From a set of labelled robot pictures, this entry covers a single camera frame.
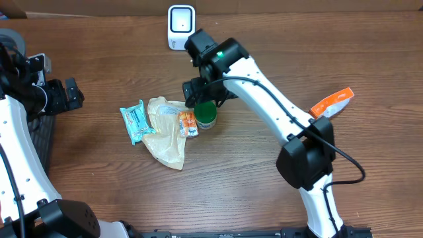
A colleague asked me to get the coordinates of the green lid jar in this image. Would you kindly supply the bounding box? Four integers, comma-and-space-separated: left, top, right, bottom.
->
194, 101, 217, 130

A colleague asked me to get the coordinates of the small orange white packet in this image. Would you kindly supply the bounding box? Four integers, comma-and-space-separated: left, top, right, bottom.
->
178, 111, 198, 138

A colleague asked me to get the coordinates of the beige plastic bag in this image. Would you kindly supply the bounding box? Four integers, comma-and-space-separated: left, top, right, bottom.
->
141, 97, 191, 170

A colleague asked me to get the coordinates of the teal wipes packet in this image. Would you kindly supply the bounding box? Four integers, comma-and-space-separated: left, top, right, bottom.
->
120, 100, 156, 145

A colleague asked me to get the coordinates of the orange white box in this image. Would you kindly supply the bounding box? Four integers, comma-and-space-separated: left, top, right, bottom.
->
309, 87, 354, 119

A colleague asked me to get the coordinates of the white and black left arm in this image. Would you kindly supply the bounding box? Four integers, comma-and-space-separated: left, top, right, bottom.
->
1, 36, 138, 238

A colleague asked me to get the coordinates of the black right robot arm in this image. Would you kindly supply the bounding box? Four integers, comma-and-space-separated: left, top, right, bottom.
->
182, 30, 344, 237

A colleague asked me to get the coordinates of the white barcode scanner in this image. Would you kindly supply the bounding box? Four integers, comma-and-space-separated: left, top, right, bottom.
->
167, 5, 196, 51

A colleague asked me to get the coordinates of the grey plastic mesh basket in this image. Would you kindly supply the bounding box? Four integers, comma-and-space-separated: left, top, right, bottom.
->
1, 28, 56, 175

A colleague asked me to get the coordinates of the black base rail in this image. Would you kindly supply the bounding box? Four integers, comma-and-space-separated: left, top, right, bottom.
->
140, 225, 373, 238

